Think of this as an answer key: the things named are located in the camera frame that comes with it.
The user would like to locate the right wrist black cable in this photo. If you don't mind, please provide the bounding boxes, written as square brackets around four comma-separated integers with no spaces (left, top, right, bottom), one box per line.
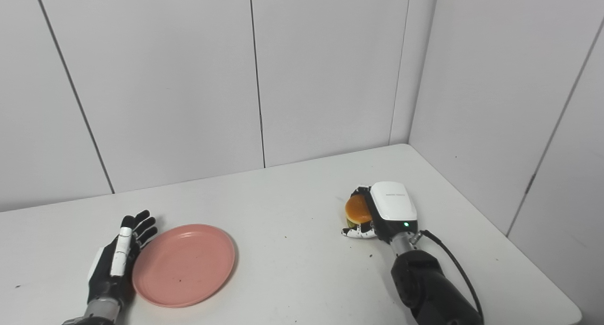
[410,229,486,325]

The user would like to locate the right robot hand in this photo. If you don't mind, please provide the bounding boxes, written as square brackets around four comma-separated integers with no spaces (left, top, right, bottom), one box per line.
[342,181,419,243]

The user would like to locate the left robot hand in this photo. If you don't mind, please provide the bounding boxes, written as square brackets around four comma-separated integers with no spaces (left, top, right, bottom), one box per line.
[87,210,159,307]

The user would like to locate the pink plate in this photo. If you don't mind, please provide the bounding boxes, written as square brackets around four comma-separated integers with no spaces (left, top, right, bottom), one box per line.
[132,224,236,308]

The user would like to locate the toy hamburger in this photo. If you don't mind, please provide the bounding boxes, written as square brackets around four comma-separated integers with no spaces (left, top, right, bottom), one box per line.
[344,194,373,228]

